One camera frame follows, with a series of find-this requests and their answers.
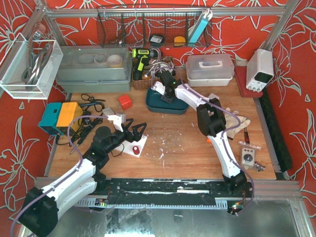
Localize red coil spring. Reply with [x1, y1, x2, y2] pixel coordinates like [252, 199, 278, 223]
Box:
[132, 146, 140, 156]

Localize clear small parts box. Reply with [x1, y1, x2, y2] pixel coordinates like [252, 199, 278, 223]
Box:
[102, 107, 115, 120]

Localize red cube power socket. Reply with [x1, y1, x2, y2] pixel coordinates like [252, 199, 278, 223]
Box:
[118, 94, 132, 111]

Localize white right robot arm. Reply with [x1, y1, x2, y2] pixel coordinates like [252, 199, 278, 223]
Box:
[152, 71, 247, 195]

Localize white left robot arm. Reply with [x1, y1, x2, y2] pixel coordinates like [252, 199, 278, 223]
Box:
[16, 116, 147, 237]

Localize white peg base board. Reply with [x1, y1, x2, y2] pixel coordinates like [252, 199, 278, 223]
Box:
[115, 135, 148, 158]

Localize teal plastic tray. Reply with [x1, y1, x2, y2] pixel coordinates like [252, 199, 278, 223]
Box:
[146, 88, 189, 115]

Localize woven wicker basket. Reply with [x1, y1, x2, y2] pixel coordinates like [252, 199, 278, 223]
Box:
[132, 56, 177, 90]

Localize white lidded storage box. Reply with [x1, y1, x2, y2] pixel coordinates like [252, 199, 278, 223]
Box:
[186, 54, 235, 87]

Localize yellow tape measure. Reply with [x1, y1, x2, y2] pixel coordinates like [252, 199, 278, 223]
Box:
[174, 36, 186, 47]

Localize yellow device box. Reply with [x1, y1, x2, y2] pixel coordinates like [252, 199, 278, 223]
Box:
[56, 102, 83, 136]

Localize white work glove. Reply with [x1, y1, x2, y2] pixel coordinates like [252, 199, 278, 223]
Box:
[224, 107, 251, 140]

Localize grey plastic storage box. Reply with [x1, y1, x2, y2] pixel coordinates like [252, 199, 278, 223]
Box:
[56, 45, 132, 93]

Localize red mat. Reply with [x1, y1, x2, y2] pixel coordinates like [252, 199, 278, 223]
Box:
[233, 65, 264, 98]

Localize teal device box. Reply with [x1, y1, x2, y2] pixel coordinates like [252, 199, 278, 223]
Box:
[38, 102, 62, 135]

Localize blue white power strip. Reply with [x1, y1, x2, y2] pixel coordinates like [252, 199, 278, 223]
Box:
[188, 11, 213, 47]

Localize small red screwdriver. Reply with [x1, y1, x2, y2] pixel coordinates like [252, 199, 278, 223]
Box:
[244, 127, 250, 144]

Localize white power supply unit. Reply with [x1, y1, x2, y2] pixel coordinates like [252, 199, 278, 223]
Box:
[246, 49, 274, 93]

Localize small grey gadget package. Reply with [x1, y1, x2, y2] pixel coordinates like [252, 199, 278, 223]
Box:
[241, 147, 255, 169]

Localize clear acrylic bin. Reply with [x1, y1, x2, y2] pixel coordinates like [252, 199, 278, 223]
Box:
[0, 34, 63, 100]

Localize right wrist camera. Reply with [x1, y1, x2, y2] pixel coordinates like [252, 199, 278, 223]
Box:
[151, 81, 165, 95]

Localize white coiled cable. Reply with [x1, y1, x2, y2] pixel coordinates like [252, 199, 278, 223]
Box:
[147, 61, 175, 75]

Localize yellow green cordless drill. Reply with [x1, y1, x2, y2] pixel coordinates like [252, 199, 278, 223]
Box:
[132, 48, 158, 80]

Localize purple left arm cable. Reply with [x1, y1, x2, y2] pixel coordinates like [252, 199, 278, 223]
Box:
[9, 115, 109, 237]

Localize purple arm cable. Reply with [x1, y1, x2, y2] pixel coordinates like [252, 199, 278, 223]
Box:
[155, 66, 255, 218]
[9, 115, 109, 237]

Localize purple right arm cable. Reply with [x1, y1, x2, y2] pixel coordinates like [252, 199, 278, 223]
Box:
[155, 66, 255, 218]

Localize grey cables in bin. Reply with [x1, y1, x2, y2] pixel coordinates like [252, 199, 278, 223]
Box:
[21, 43, 53, 87]

